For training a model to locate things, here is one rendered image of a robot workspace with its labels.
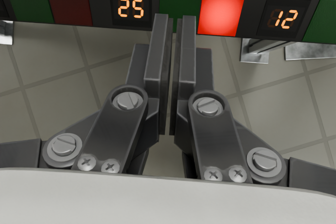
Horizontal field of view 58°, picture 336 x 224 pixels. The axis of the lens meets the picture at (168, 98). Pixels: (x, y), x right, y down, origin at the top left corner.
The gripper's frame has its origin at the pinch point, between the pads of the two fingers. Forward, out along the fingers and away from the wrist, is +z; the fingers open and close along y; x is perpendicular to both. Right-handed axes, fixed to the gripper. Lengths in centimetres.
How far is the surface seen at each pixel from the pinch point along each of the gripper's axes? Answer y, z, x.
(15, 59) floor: -47, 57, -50
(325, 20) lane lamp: 10.6, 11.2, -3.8
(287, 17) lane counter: 7.9, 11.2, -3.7
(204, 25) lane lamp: 2.0, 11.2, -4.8
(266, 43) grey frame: 20, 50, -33
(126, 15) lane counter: -3.8, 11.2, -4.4
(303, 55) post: 36, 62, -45
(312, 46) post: 38, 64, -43
